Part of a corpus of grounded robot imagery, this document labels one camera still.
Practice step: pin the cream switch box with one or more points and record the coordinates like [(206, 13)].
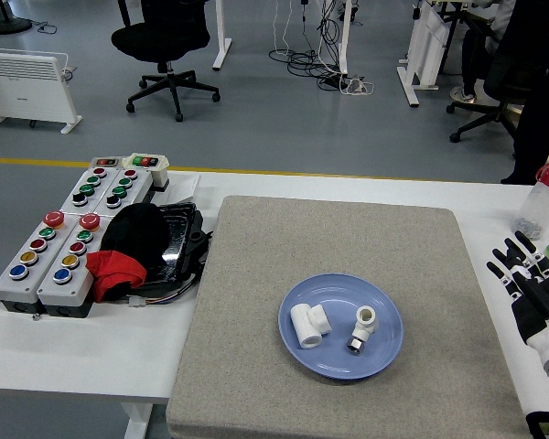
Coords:
[(158, 171)]

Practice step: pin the black cloth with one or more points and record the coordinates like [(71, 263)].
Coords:
[(135, 233)]

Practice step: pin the white panel heater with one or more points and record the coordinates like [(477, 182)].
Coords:
[(23, 87)]

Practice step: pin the white table leg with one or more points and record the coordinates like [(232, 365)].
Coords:
[(137, 420)]

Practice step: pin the grey box red mushroom button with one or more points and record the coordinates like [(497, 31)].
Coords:
[(9, 288), (57, 292)]

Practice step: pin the grey box green buttons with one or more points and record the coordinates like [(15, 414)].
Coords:
[(80, 189), (132, 192)]

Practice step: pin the black plastic tray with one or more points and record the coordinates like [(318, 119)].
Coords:
[(178, 238)]

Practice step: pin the white tee pipe fitting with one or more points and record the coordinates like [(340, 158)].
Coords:
[(304, 322)]

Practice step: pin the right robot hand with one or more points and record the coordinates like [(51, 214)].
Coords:
[(537, 302)]

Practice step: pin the clear bottle red lid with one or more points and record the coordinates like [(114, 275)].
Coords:
[(537, 206)]

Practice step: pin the blue plate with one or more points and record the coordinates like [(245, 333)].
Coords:
[(338, 361)]

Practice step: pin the white desk leg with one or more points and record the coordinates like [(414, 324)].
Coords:
[(221, 36), (344, 41)]

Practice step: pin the white pipe fitting metal nut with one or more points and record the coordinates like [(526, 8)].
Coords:
[(363, 322)]

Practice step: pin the white desk frame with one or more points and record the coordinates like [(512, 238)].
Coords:
[(423, 50)]

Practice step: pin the grey-brown mat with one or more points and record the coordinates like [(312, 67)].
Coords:
[(329, 238)]

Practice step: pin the black office chair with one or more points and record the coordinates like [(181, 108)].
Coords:
[(498, 91), (160, 41)]

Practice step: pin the white paper box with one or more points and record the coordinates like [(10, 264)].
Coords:
[(183, 187)]

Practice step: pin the red cloth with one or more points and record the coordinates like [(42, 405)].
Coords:
[(114, 272)]

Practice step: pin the small grey switch box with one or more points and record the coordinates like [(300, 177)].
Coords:
[(106, 162)]

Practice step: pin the black round stand base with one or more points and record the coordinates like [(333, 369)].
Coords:
[(9, 23)]

